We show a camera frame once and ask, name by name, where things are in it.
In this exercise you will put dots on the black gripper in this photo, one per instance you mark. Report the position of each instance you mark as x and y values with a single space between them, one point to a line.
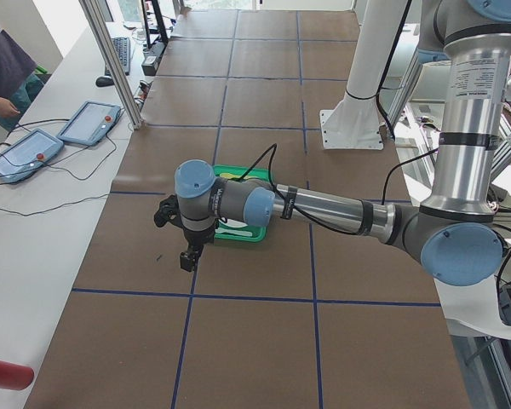
197 237

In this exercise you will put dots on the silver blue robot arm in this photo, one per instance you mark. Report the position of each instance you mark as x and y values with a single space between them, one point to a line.
449 233

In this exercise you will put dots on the green plastic tray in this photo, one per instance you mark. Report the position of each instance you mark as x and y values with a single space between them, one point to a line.
259 233

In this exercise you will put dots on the yellow plastic spoon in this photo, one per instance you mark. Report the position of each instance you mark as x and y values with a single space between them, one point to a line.
233 176

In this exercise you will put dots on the blue teach pendant far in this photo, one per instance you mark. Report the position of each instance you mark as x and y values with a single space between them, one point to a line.
91 123

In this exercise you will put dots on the blue teach pendant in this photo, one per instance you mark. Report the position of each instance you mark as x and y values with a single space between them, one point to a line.
27 155
91 123

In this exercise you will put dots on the black computer mouse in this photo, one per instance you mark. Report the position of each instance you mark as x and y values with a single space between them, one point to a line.
104 81

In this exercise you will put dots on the blue teach pendant near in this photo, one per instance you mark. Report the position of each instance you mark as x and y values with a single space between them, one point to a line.
27 155

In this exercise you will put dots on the red cylinder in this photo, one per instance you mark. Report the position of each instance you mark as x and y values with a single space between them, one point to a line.
15 377

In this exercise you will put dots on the black keyboard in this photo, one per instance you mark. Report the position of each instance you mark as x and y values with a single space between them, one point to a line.
122 47

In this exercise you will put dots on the person in dark shirt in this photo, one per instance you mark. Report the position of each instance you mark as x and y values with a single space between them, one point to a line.
19 84

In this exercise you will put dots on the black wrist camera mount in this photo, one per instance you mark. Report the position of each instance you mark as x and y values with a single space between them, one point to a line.
168 212

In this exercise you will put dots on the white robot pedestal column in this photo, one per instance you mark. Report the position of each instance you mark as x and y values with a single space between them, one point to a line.
355 123

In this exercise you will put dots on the aluminium frame post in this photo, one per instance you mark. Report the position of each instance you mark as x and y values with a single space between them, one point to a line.
98 26

